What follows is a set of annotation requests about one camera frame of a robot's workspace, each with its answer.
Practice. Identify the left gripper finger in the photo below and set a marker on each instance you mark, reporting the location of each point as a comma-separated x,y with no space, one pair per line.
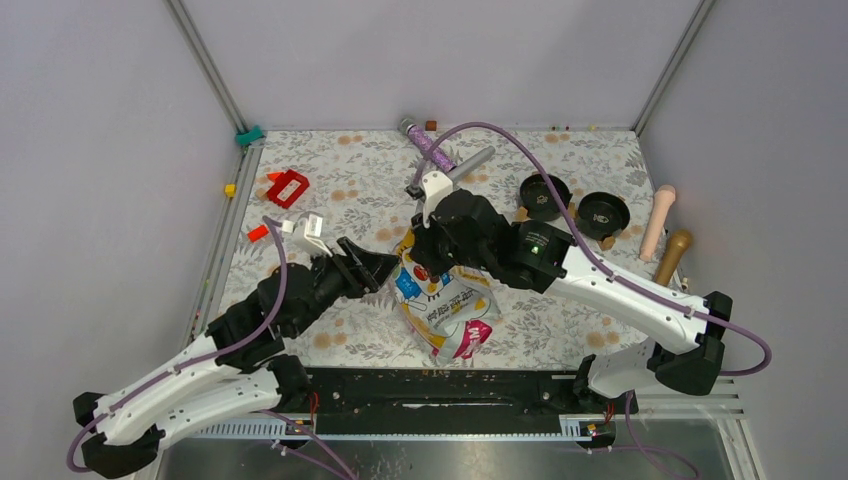
362,284
365,265

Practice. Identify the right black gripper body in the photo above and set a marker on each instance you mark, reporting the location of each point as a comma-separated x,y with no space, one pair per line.
464,256

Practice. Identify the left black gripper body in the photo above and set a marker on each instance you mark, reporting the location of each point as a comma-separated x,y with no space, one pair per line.
334,277

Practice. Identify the cat food bag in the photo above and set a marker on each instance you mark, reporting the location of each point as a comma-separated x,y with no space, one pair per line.
454,314

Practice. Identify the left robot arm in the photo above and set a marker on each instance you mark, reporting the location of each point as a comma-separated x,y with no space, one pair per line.
237,365

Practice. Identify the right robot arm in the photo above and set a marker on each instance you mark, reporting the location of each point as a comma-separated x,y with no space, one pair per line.
681,351

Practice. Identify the left black pet bowl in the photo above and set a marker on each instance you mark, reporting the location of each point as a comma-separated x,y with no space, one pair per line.
536,202

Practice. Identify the black pet bowl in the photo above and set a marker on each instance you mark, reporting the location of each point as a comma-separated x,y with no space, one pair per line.
536,202
602,217

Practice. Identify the right black pet bowl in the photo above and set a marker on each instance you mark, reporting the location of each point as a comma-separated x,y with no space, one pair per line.
602,217

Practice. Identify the grey microphone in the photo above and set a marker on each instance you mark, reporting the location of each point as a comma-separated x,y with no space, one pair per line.
465,168

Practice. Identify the floral table mat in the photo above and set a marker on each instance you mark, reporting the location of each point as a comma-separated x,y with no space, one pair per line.
357,181

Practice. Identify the small orange block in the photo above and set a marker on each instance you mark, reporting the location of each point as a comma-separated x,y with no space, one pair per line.
258,233

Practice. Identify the purple glitter microphone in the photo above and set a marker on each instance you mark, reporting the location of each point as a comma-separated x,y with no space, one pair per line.
423,142

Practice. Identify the red toy block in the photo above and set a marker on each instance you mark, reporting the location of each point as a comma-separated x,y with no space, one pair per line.
287,188

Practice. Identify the teal corner clip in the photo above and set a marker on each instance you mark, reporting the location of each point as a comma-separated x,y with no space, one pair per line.
248,137

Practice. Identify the pink microphone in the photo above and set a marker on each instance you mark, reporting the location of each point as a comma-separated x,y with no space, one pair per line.
663,199

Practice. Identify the gold microphone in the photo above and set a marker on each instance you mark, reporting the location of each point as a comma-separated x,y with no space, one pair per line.
677,245

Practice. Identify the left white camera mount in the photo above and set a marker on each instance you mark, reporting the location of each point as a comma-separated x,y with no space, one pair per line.
305,232

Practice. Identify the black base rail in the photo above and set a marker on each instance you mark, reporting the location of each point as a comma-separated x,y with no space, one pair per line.
430,402

